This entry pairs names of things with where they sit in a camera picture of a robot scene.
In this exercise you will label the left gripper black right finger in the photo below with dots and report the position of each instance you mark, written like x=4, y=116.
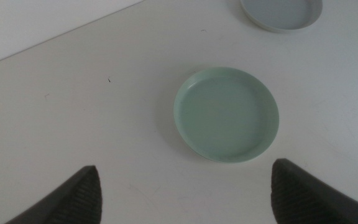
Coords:
x=303, y=199

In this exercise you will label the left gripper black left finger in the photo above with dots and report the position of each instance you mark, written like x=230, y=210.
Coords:
x=76, y=202

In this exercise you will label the grey shallow bowl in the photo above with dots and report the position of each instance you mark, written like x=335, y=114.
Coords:
x=281, y=14

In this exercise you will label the pale green shallow bowl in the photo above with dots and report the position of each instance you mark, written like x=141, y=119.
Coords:
x=228, y=115

